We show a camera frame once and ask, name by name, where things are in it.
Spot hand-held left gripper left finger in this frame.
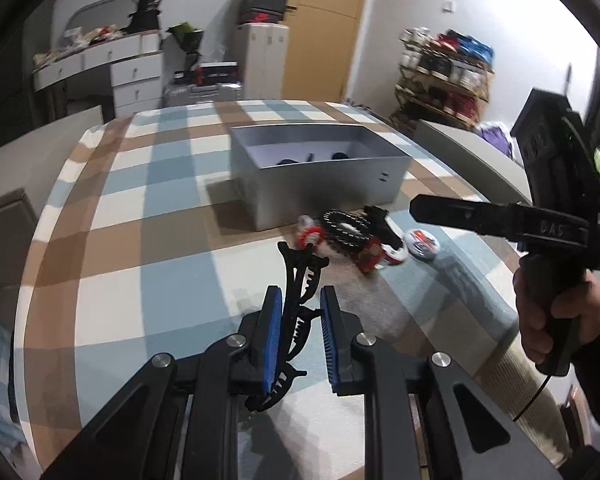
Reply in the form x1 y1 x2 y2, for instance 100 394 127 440
40 285 286 480

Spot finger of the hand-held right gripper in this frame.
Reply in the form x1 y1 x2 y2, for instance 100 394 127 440
409 195 527 242

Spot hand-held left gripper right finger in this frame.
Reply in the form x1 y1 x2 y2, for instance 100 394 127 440
320 285 563 480

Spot black hair claw clip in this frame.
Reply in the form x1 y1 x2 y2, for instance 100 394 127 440
244 241 331 413

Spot red and clear hair clip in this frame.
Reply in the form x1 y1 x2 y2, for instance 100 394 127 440
295 215 326 251

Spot black beaded bracelet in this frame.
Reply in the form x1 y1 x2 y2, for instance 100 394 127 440
320 209 376 261

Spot silver cardboard box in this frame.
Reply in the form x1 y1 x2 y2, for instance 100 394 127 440
229 124 412 232

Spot person's right hand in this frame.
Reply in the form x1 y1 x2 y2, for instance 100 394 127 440
512 265 600 361

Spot white round tin red print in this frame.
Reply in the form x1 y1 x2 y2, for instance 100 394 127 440
404 228 440 261

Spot purple bag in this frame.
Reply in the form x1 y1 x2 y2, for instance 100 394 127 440
477 122 513 158

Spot light grey bed board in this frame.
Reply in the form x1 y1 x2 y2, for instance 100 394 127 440
0 104 104 201
417 119 531 206

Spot rows of shoes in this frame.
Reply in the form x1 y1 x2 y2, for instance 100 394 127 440
399 27 495 128

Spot wooden shoe rack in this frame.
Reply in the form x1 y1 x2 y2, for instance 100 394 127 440
392 27 496 133

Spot wooden door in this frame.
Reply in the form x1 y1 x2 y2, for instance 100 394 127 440
275 0 373 103

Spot white suitcase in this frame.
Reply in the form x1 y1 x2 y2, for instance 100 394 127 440
235 24 290 101

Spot silver suitcase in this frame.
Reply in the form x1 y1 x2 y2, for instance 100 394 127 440
162 82 243 108

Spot black box red print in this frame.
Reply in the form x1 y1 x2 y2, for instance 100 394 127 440
197 62 240 86

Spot grey nightstand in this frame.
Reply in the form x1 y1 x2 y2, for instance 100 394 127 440
0 187 38 311

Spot stack of shoe boxes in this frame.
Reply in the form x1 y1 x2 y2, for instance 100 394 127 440
237 0 291 26

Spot white desk with drawers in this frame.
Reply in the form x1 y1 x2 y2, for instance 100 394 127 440
32 30 163 121

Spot dark wrapped flower bouquet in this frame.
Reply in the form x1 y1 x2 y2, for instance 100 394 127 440
167 22 203 71

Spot black bag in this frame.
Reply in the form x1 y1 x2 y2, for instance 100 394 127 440
127 0 165 33

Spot pile of small desk clutter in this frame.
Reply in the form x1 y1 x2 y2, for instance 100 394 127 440
35 24 131 66

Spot white framed arched mirror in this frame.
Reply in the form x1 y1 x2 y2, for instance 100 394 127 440
65 0 136 36

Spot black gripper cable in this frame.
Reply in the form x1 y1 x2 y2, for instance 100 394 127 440
511 372 553 425

